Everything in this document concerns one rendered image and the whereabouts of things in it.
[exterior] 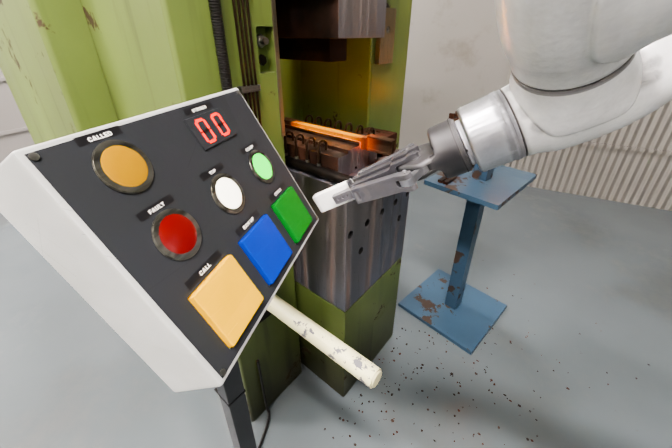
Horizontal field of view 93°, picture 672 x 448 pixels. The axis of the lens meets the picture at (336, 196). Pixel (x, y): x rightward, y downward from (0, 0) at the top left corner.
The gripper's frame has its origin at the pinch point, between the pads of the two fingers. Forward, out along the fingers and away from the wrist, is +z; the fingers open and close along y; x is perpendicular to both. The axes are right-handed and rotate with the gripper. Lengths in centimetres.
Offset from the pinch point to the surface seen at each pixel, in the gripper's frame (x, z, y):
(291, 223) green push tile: -0.6, 8.2, -2.6
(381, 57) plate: 15, -5, 75
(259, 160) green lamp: 10.5, 8.5, -0.1
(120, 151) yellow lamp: 19.4, 8.6, -19.5
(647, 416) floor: -145, -40, 51
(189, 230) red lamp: 9.1, 8.6, -18.8
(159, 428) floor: -57, 111, 2
